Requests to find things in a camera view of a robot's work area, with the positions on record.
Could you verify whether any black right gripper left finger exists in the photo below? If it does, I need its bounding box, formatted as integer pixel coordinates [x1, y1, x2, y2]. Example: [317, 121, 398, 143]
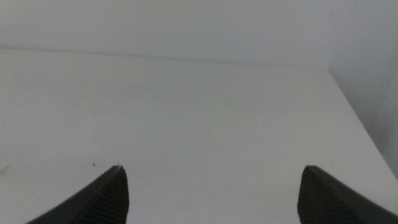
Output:
[26, 165, 130, 224]

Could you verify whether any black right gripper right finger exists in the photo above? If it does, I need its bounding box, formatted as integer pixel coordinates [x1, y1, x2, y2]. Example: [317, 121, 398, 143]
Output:
[297, 165, 398, 224]

